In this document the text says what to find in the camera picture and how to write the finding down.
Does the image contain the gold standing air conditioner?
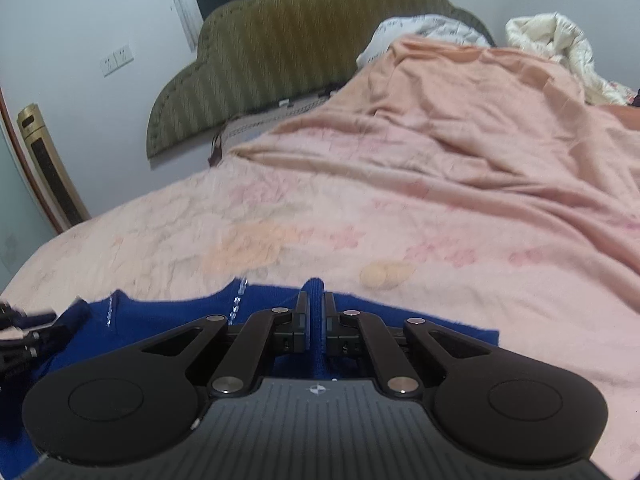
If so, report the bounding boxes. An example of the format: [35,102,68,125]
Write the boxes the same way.
[16,104,92,233]

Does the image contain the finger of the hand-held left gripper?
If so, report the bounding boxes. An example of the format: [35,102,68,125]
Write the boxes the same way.
[0,322,72,386]
[0,302,58,332]

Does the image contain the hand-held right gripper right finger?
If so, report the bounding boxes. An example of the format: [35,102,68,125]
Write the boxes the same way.
[322,291,501,401]

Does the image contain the white pillow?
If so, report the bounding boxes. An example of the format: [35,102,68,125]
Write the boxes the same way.
[356,15,488,68]

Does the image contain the blue beaded sweater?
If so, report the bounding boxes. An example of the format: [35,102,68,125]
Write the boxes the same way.
[0,277,501,466]

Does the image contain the cream quilt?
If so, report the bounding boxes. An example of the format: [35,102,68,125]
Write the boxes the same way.
[505,12,640,107]

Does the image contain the olive padded headboard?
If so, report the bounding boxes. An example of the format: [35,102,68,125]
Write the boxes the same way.
[146,0,496,162]

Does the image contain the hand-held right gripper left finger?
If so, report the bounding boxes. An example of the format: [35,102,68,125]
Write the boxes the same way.
[135,290,311,401]

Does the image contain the pale pink floral bedsheet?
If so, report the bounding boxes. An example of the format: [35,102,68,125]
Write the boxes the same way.
[0,160,640,480]

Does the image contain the white wall socket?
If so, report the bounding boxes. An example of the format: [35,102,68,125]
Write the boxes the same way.
[100,45,135,77]

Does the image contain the brown striped pillow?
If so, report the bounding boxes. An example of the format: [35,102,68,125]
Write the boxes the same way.
[207,91,346,167]

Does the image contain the peach blanket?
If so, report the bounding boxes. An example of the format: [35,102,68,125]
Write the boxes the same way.
[232,35,640,271]

